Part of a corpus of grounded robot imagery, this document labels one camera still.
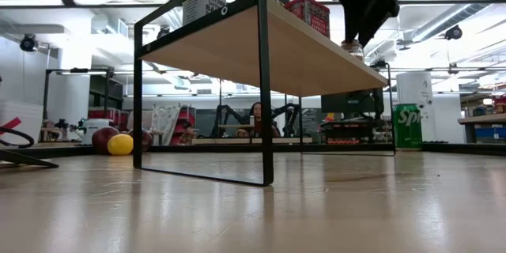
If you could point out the black monitor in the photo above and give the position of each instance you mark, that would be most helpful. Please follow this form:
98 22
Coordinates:
352 103

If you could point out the black ceiling lamp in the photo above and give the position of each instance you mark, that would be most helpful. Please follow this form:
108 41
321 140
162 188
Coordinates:
28 42
163 31
453 32

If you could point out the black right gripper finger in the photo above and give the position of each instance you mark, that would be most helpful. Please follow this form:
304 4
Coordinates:
353 23
377 20

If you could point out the black equipment cart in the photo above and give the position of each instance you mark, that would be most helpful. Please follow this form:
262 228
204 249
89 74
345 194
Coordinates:
348 130

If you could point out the red storage shelving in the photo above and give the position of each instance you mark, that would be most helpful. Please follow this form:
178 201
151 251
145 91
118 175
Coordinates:
106 114

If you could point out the wooden background desk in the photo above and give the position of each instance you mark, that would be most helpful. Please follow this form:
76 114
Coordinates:
482 118

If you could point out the black aluminium table frame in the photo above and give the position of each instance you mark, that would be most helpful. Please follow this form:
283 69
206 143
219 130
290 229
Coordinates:
59 151

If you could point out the black slotted spatula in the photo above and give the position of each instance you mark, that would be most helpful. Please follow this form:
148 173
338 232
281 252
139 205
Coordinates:
23 160

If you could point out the light wooden background table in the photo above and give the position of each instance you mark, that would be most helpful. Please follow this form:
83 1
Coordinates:
221 141

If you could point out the person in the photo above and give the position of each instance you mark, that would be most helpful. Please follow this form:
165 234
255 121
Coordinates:
255 112

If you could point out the dark red apple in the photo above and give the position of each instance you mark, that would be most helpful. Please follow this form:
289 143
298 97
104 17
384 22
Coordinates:
146 140

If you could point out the white cylindrical column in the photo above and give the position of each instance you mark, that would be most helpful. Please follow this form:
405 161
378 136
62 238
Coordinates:
415 91

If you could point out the white folded rack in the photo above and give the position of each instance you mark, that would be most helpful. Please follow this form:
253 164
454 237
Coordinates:
164 122

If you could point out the yellow lemon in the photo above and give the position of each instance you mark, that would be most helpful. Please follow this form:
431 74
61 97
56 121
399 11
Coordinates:
120 144

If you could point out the white container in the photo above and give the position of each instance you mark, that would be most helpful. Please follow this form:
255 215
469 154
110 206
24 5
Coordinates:
95 128

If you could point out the wooden shelf black metal frame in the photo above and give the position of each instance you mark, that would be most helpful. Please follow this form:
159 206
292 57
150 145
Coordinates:
276 55

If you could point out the green soda can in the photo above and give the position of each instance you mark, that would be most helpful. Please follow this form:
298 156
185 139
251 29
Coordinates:
407 126

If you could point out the red block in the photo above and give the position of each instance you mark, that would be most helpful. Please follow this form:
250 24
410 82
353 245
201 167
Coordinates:
312 13

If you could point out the red tool cabinet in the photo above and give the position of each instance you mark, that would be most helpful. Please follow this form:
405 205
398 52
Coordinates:
186 120

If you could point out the white plastic bin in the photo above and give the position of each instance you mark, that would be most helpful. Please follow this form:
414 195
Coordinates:
20 120

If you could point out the black background robot arm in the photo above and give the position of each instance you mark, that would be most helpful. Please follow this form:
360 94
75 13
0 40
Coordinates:
229 112
290 112

